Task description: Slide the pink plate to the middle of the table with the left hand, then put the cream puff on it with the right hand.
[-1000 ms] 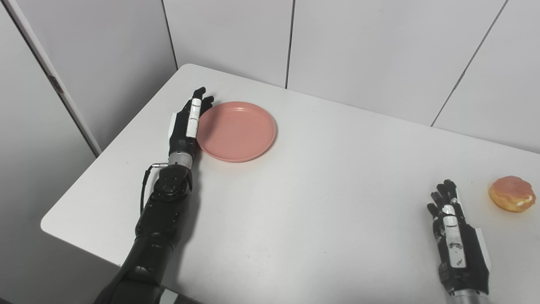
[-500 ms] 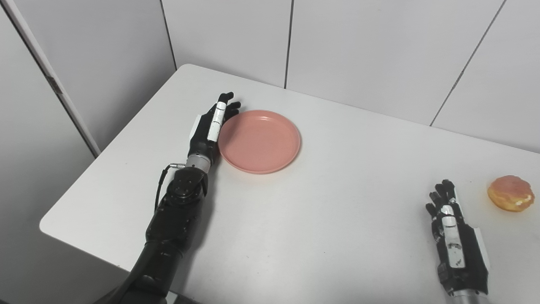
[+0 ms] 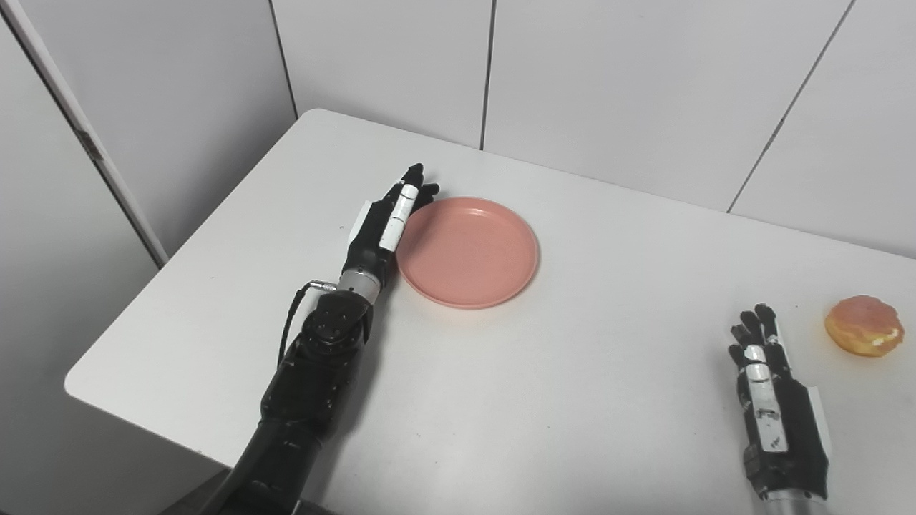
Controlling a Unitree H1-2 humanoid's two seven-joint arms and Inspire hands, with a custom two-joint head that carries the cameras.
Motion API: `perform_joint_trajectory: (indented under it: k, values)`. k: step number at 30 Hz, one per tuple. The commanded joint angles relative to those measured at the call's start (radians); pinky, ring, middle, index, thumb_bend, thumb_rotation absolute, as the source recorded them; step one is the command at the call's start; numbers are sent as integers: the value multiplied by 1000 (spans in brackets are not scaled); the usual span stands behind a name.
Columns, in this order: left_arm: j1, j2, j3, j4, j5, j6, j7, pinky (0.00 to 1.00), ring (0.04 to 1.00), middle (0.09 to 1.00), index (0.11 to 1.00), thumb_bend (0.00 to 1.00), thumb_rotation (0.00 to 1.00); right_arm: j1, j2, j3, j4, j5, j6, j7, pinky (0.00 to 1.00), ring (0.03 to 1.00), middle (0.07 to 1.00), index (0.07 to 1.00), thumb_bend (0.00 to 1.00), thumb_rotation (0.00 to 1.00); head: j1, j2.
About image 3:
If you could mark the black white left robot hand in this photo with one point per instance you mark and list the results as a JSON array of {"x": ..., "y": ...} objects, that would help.
[{"x": 368, "y": 239}]

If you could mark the pink round plate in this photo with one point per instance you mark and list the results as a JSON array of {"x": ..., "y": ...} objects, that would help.
[{"x": 469, "y": 254}]

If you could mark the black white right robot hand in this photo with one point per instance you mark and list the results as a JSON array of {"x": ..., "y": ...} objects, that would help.
[{"x": 801, "y": 443}]

